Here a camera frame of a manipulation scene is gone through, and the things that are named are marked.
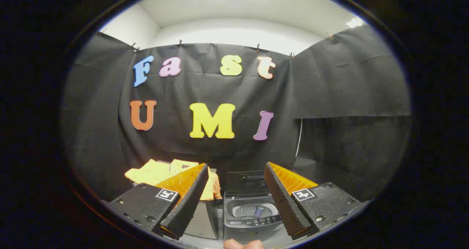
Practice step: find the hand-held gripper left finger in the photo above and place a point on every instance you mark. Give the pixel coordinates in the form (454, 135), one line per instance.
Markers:
(187, 208)

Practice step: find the orange polo shirt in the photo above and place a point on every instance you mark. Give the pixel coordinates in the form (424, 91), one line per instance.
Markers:
(152, 174)

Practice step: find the black backdrop cloth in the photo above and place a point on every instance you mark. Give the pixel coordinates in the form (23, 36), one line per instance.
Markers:
(220, 91)

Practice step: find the small ceiling light panel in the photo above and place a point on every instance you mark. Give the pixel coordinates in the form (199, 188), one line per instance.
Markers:
(354, 22)

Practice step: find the grey washing machine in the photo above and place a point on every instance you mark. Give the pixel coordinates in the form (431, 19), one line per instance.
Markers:
(234, 227)

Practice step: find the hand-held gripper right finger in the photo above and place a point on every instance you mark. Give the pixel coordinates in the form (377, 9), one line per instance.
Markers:
(284, 205)

